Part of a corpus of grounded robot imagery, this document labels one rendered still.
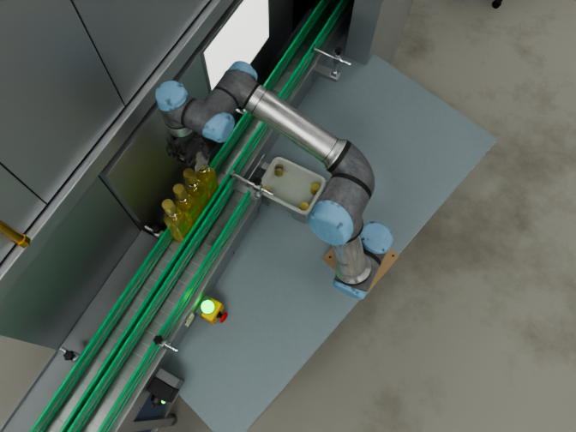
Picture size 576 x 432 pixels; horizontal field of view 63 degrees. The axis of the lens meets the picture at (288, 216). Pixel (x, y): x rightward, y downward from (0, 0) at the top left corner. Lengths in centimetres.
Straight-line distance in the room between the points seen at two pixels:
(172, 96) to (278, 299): 87
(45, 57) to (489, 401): 234
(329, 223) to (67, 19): 70
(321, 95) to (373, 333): 121
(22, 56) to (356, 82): 147
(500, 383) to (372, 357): 64
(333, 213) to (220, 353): 77
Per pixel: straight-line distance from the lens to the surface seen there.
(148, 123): 141
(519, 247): 290
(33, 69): 107
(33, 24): 104
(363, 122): 207
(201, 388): 172
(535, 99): 344
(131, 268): 170
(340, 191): 117
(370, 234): 157
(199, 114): 116
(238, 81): 121
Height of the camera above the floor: 245
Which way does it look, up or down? 68 degrees down
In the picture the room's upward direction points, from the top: 3 degrees clockwise
